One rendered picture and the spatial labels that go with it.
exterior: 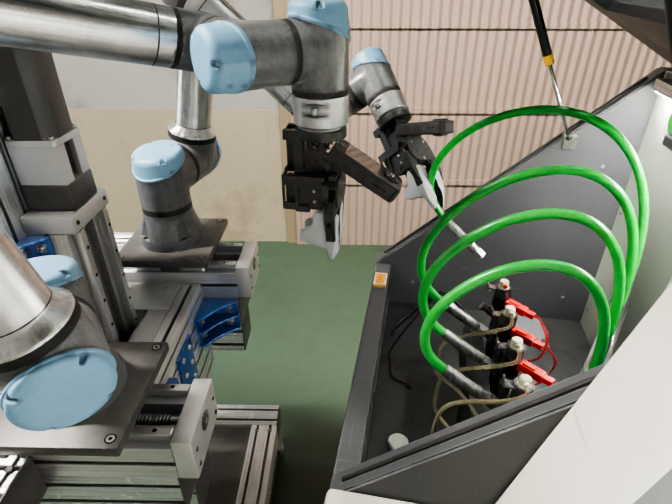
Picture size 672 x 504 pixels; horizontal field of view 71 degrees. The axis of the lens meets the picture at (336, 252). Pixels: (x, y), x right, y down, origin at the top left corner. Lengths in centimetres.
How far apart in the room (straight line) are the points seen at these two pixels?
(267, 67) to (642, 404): 50
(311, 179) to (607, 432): 45
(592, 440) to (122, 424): 62
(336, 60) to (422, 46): 224
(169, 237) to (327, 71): 68
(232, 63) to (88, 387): 40
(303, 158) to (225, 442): 130
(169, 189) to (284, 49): 62
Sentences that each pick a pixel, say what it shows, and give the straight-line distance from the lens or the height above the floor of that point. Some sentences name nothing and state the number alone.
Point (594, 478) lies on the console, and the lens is 55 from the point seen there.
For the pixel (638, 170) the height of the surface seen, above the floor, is 135.
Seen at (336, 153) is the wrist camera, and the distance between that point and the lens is 65.
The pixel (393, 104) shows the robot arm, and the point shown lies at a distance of 100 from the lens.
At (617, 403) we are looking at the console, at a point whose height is 127.
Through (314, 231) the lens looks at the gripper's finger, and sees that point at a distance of 71.
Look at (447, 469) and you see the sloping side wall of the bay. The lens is 69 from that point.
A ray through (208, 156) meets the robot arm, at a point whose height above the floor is 121.
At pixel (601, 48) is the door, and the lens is 314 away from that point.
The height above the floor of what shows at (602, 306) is 127.
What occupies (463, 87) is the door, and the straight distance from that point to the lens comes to 293.
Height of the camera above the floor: 161
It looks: 31 degrees down
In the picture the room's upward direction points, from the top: straight up
